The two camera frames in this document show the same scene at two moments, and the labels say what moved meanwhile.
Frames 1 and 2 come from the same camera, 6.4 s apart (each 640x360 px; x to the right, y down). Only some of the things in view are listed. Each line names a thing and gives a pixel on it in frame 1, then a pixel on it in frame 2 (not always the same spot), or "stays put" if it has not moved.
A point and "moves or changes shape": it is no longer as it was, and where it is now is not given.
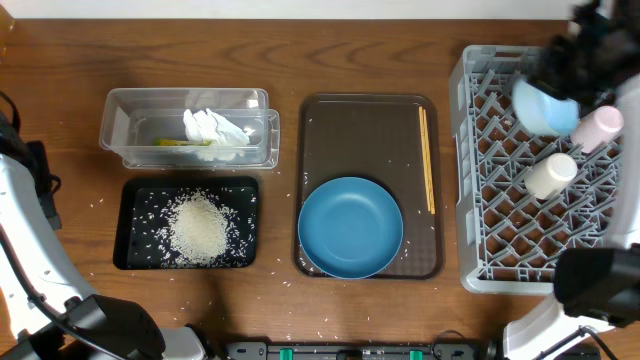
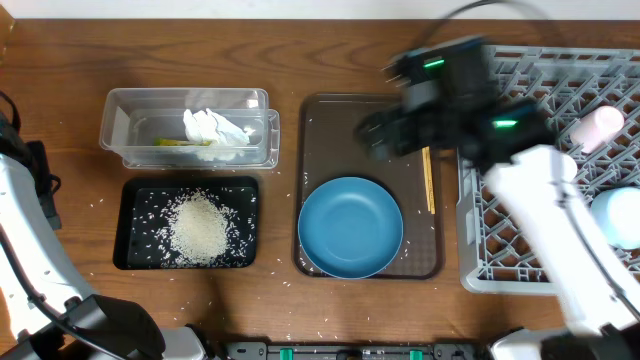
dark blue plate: x=350 y=227 stays put
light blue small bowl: x=542 y=112 moves or changes shape
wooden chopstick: x=428 y=167 stays put
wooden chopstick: x=425 y=168 stays put
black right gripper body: x=572 y=75 -> x=425 y=127
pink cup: x=595 y=129 stays put
